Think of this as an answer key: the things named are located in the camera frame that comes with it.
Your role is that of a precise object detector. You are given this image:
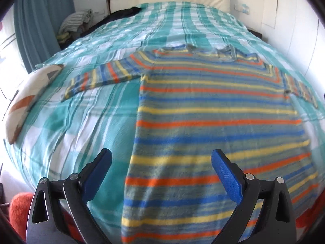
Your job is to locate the black garment on bed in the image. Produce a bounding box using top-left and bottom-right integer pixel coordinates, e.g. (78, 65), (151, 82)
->
(80, 7), (142, 37)

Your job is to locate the wall socket with sticker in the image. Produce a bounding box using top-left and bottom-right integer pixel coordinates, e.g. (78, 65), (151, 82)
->
(234, 4), (250, 15)

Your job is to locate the white patterned throw pillow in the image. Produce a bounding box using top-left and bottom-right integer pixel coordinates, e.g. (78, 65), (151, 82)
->
(3, 64), (64, 145)

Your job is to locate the blue window curtain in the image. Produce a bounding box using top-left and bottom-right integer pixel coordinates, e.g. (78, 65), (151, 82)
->
(14, 0), (75, 73)

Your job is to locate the dark wooden nightstand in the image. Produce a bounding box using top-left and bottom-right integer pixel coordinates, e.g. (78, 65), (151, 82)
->
(248, 28), (268, 42)

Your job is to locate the multicolour striped knit sweater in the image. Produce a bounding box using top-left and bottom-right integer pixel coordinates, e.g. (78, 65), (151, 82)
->
(63, 45), (320, 243)

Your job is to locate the striped clothes pile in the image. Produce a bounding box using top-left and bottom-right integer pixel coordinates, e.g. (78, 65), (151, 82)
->
(56, 9), (94, 44)

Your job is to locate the teal white plaid bedspread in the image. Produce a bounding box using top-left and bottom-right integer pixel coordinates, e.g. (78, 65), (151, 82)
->
(5, 2), (324, 243)

